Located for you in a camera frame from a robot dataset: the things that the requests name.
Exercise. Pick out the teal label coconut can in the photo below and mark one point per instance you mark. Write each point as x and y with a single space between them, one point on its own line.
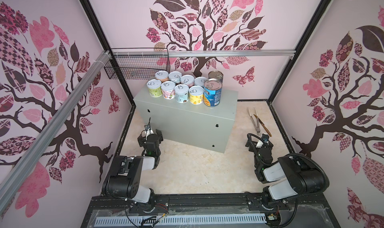
175 77

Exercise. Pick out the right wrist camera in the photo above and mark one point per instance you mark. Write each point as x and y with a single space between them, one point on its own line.
263 141

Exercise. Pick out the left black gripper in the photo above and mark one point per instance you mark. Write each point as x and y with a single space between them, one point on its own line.
142 141

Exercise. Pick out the black wire mesh basket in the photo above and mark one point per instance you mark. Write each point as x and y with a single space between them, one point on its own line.
137 63

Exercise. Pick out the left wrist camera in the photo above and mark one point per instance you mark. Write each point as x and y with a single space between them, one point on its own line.
147 131

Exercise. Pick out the wooden handled knife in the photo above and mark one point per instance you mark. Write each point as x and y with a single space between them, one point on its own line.
259 122

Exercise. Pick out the metal tongs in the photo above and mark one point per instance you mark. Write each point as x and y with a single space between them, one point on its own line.
254 121

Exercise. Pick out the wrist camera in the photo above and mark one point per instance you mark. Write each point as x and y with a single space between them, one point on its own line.
263 141
147 131

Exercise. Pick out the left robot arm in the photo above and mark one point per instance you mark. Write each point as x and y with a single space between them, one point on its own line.
124 176

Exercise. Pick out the left aluminium rail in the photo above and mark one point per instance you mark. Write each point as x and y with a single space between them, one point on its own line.
23 168

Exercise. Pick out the red tomato can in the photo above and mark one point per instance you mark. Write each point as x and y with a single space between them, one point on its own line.
216 75

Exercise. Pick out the back aluminium rail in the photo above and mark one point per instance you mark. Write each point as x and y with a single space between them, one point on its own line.
212 53

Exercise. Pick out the orange label can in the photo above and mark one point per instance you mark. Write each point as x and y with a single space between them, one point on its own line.
162 75

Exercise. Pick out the blue label tin can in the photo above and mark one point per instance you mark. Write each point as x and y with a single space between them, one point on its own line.
212 92

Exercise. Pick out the white slotted cable duct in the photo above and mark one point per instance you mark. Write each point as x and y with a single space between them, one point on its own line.
179 220

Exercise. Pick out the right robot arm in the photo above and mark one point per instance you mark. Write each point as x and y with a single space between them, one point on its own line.
292 176

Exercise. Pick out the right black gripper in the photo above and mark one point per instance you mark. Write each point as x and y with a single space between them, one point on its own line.
254 146

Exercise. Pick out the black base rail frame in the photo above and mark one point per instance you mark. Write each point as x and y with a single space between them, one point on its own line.
304 212

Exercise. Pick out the green label can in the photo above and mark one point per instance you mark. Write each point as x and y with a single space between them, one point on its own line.
154 87

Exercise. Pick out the grey metal cabinet box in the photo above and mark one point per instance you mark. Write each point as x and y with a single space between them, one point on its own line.
195 125

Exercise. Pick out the aluminium rail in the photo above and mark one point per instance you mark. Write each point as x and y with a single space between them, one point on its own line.
23 168
212 53

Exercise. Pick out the yellow label can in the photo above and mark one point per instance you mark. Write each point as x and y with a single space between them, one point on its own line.
196 94

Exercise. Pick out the pink label can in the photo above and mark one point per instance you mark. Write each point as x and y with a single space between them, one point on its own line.
188 80
168 90

